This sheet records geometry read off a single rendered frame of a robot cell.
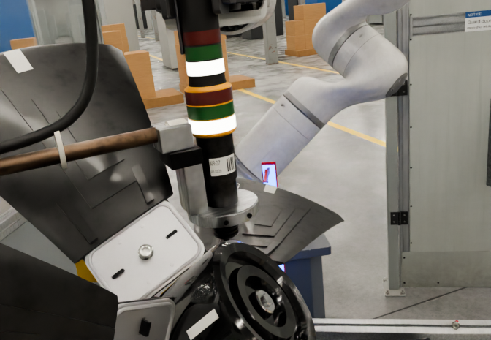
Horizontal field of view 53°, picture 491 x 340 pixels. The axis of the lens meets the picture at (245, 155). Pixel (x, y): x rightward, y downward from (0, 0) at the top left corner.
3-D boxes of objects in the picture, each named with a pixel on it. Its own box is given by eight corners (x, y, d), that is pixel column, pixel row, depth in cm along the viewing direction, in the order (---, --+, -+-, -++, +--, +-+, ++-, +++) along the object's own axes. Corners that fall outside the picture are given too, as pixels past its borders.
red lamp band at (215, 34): (191, 47, 41) (189, 31, 41) (178, 45, 44) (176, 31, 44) (227, 42, 43) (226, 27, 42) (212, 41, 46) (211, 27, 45)
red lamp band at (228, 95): (195, 108, 42) (193, 94, 42) (179, 102, 46) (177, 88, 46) (241, 99, 44) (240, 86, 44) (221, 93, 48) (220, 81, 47)
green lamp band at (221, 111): (197, 123, 43) (196, 109, 42) (181, 115, 46) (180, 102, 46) (242, 114, 44) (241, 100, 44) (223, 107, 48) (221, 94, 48)
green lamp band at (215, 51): (193, 62, 42) (191, 47, 41) (180, 60, 45) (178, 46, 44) (229, 56, 43) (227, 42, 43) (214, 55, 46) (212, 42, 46)
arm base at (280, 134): (213, 132, 121) (264, 76, 118) (268, 175, 128) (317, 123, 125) (223, 163, 104) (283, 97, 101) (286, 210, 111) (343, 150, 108)
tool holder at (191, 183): (182, 242, 43) (166, 134, 40) (159, 215, 49) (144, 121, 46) (272, 215, 47) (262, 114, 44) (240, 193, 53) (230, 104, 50)
